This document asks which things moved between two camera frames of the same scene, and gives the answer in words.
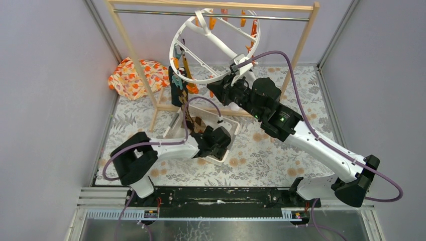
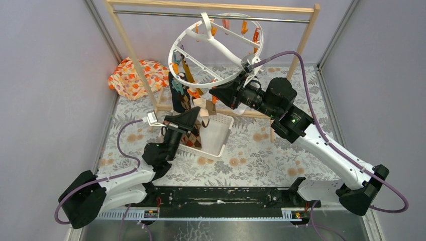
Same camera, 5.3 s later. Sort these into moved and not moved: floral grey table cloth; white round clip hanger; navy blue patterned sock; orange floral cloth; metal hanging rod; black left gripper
Moved: white round clip hanger; navy blue patterned sock; black left gripper
Not moved: orange floral cloth; metal hanging rod; floral grey table cloth
